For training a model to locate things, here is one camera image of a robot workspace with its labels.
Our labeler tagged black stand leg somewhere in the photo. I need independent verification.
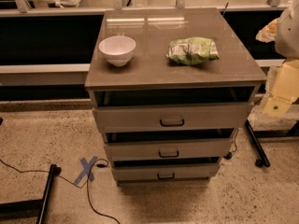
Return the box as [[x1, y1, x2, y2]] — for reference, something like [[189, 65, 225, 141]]
[[0, 164, 61, 224], [245, 120, 270, 168]]

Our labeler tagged black stand leg left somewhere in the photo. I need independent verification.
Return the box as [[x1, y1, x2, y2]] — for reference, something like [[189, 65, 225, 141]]
[[0, 164, 61, 224]]

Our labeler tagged grey drawer cabinet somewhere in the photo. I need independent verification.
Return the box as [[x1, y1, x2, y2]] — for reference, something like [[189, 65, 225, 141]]
[[84, 7, 268, 187]]

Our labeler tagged green snack bag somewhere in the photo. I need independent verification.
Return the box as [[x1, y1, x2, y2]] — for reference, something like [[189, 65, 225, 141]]
[[166, 37, 220, 66]]

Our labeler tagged blue tape cross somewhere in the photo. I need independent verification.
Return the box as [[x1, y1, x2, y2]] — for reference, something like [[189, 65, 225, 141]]
[[74, 156, 97, 185]]

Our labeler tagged black floor cable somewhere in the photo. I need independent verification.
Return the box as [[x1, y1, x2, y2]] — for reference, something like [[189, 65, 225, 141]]
[[0, 158, 121, 224]]

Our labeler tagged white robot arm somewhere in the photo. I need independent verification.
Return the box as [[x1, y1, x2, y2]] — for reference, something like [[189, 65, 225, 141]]
[[256, 0, 299, 118]]

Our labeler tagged grey drawer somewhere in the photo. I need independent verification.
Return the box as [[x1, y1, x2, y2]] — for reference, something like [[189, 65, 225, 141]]
[[104, 138, 234, 161], [112, 163, 220, 182], [93, 103, 252, 133]]

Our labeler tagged white bowl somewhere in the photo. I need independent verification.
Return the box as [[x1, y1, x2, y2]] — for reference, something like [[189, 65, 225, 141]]
[[98, 35, 136, 66]]

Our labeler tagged black cable right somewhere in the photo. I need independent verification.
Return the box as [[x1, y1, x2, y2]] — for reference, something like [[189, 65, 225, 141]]
[[223, 128, 240, 161]]

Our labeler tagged black stand leg right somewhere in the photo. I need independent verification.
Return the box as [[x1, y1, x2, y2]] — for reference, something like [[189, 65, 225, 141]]
[[245, 120, 270, 168]]

